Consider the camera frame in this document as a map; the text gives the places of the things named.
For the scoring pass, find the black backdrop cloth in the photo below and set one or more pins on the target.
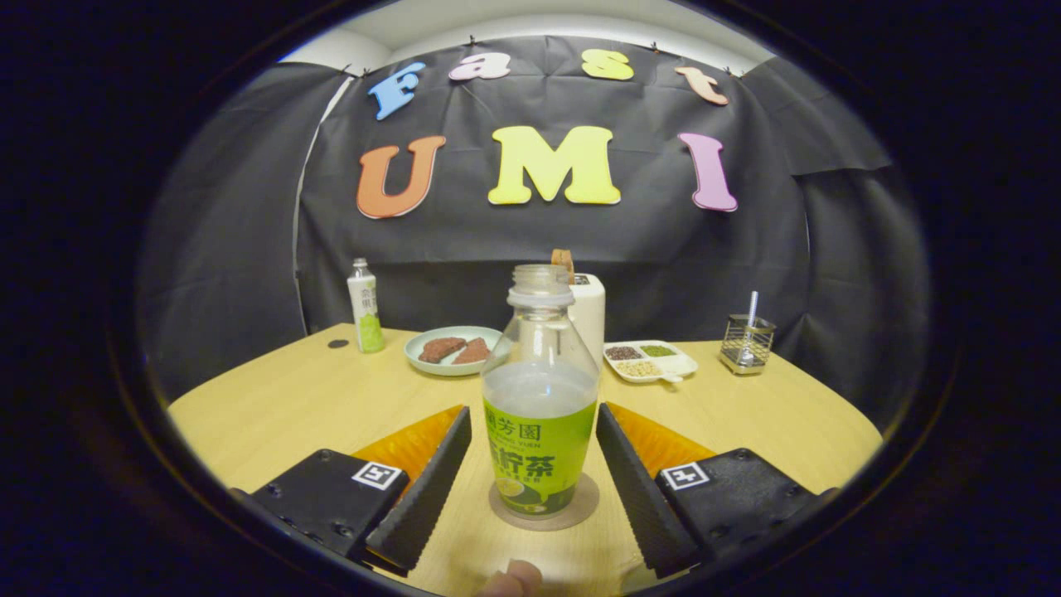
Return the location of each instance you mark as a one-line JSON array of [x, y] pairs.
[[232, 249]]

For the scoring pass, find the cream toaster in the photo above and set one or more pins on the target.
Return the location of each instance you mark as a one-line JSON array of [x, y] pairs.
[[590, 315]]

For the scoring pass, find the brown food piece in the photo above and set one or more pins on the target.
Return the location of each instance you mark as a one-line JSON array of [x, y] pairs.
[[475, 354], [439, 349]]

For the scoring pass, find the clear glass tumbler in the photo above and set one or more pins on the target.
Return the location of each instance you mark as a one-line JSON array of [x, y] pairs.
[[746, 347]]

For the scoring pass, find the round brown coaster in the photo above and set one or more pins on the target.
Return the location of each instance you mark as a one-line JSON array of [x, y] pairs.
[[543, 523]]

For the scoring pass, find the small white green capped bottle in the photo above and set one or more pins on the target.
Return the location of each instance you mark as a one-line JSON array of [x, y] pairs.
[[365, 311]]

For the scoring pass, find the pale green plate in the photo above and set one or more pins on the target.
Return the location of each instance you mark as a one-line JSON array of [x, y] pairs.
[[414, 358]]

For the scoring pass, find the white divided snack dish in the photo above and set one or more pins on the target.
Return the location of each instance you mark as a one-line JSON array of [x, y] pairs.
[[655, 363]]

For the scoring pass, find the brown toast slice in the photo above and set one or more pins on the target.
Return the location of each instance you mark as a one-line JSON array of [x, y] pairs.
[[564, 261]]

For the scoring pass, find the clear juice bottle green label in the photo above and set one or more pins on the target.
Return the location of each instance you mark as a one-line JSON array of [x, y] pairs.
[[539, 448]]

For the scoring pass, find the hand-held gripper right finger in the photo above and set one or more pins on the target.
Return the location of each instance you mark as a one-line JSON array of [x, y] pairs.
[[642, 489]]

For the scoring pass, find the white straw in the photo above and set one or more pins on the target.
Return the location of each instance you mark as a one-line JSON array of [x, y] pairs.
[[752, 305]]

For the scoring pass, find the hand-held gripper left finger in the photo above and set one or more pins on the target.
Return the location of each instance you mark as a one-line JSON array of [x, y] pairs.
[[427, 489]]

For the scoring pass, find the wooden table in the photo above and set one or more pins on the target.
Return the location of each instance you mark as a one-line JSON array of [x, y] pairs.
[[290, 414]]

